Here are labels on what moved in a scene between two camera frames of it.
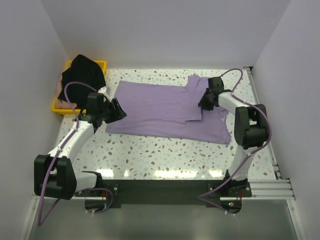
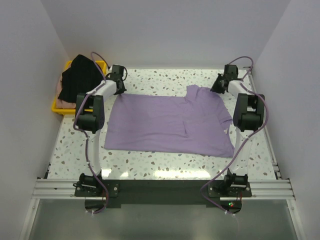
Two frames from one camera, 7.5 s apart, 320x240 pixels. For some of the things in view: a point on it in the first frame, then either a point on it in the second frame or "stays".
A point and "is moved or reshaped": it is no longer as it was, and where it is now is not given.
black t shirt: (84, 69) stays
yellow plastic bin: (70, 111) stays
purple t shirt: (171, 110) is moved or reshaped
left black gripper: (117, 112) to (121, 90)
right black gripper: (203, 103) to (215, 87)
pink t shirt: (61, 103) stays
